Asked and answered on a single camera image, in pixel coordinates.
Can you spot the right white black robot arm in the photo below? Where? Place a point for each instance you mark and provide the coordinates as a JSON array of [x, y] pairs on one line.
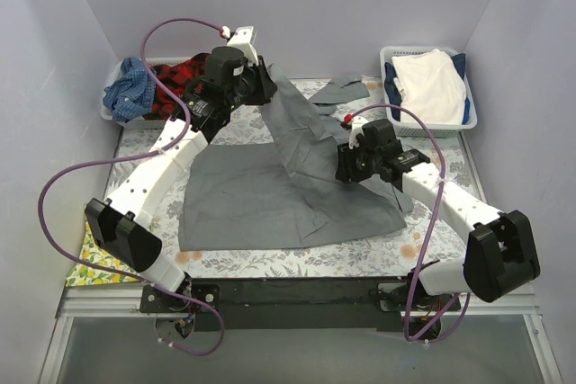
[[500, 251]]

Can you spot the dark blue folded garment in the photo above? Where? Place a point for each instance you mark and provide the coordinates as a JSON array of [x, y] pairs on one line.
[[393, 94]]

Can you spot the white folded shirt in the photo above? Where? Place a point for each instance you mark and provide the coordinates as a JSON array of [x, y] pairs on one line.
[[432, 83]]

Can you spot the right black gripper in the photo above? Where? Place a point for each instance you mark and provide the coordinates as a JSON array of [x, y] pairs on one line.
[[344, 165]]

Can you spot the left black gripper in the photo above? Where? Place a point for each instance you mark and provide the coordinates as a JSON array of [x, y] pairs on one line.
[[264, 84]]

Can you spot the blue checked shirt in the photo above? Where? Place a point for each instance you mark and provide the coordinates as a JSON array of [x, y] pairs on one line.
[[132, 94]]

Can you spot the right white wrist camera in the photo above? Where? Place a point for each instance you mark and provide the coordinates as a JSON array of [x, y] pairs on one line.
[[355, 125]]

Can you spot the grey long sleeve shirt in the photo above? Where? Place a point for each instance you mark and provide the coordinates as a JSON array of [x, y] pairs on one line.
[[284, 194]]

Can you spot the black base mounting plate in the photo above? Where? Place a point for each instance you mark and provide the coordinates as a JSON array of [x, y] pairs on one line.
[[284, 303]]

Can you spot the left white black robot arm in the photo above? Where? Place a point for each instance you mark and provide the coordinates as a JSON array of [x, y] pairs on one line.
[[120, 223]]

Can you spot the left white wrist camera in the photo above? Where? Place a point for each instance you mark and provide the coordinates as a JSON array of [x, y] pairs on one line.
[[243, 38]]

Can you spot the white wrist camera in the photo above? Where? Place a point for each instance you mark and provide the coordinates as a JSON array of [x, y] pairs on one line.
[[355, 125], [243, 38]]

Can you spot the aluminium frame rail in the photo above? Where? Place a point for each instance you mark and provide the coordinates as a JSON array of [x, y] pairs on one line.
[[124, 301]]

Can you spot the red black plaid shirt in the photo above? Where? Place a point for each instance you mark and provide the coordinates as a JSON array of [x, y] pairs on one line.
[[175, 78]]

